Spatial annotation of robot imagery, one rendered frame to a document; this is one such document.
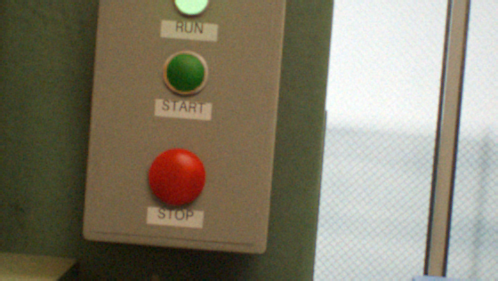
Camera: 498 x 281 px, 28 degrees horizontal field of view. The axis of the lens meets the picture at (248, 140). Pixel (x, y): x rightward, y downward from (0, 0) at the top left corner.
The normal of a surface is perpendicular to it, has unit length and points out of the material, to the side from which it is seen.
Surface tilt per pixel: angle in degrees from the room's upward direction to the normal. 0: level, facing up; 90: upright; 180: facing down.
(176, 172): 90
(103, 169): 90
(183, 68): 87
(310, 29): 90
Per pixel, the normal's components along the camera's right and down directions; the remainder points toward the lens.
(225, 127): -0.02, 0.05
